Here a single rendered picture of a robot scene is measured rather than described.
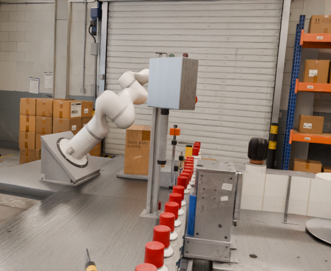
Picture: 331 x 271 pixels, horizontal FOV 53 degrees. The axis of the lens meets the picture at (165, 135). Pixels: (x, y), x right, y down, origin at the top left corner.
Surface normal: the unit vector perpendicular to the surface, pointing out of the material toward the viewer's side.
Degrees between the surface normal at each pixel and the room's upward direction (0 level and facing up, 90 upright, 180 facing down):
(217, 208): 90
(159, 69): 90
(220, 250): 90
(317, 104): 90
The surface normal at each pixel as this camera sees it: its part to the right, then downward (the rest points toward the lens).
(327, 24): -0.27, 0.11
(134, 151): 0.01, 0.12
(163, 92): -0.69, 0.04
